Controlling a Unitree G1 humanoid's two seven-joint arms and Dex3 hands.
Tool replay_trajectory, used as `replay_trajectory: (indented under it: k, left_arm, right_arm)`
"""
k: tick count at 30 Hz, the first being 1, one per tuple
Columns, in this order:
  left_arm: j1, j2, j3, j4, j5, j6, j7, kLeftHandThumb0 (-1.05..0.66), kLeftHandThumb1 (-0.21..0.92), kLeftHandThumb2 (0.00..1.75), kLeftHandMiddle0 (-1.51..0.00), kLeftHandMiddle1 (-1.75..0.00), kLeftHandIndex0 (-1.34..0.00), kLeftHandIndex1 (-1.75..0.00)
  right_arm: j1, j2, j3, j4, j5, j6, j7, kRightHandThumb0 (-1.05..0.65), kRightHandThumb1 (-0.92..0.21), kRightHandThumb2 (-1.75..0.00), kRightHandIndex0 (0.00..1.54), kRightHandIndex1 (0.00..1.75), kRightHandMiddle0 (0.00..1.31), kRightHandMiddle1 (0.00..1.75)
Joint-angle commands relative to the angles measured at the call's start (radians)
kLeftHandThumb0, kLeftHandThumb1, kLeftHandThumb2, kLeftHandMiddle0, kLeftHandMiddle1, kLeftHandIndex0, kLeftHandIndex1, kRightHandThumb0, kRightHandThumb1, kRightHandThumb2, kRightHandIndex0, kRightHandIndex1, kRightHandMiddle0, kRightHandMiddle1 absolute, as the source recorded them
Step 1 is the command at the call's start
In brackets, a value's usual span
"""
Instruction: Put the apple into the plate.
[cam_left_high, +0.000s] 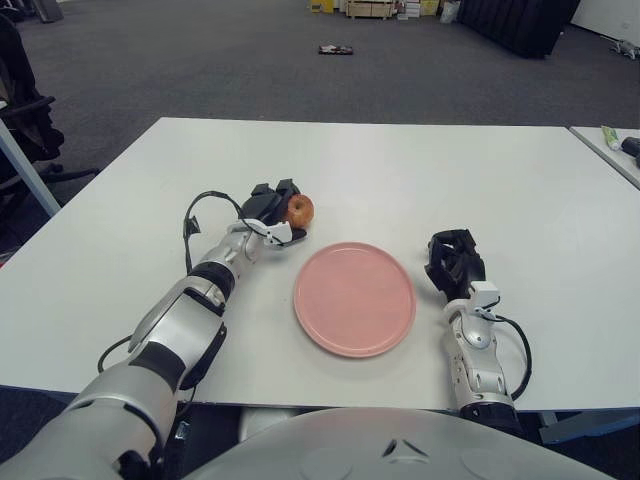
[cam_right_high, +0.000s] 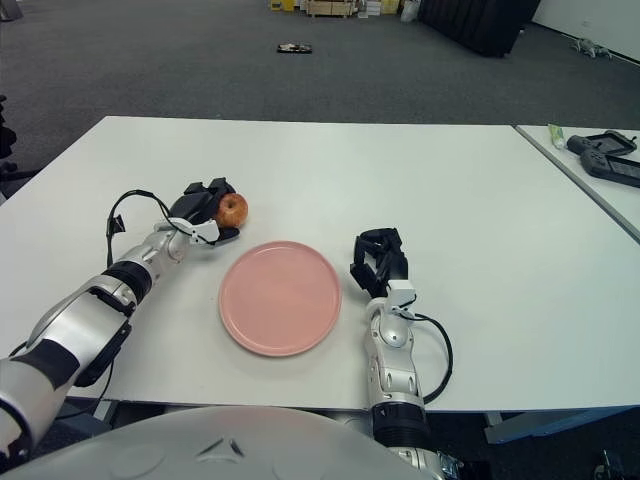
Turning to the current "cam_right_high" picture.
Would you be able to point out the green white tube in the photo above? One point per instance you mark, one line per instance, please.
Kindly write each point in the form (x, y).
(556, 135)

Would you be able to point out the black curtain partition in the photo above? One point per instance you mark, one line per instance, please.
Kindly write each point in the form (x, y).
(477, 22)

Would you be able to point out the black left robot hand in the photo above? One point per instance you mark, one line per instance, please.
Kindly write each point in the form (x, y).
(192, 205)

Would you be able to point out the black office chair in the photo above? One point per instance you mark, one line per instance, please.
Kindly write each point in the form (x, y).
(6, 145)

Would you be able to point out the grey table frame beam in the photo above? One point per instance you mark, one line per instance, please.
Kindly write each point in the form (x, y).
(550, 422)

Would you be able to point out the grey robot dog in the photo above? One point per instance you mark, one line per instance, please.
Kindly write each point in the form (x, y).
(591, 48)

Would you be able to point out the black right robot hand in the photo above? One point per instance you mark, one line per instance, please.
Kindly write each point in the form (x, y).
(385, 265)

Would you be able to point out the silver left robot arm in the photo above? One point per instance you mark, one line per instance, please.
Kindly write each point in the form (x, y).
(85, 320)

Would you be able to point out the white plastic bag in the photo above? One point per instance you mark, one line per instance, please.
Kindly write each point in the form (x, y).
(409, 11)

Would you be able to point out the wooden pallet crate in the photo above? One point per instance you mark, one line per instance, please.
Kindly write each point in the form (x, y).
(332, 7)

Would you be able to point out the black caster wheel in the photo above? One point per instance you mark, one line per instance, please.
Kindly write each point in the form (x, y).
(606, 465)

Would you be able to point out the grey robot torso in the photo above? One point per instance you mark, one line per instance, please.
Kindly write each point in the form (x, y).
(215, 450)

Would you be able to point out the small black floor tray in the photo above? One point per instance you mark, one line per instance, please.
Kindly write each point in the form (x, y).
(295, 48)

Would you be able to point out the yellow box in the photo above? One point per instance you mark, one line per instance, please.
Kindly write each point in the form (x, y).
(282, 4)

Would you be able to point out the round pink plate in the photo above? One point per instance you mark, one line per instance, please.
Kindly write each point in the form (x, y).
(280, 299)

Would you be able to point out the red yellow apple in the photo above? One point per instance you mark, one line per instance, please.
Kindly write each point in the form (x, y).
(233, 210)

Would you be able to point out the black handheld controller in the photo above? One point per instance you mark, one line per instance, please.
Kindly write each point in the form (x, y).
(612, 168)
(602, 141)

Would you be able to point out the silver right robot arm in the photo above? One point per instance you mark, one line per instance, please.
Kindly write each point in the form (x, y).
(395, 365)

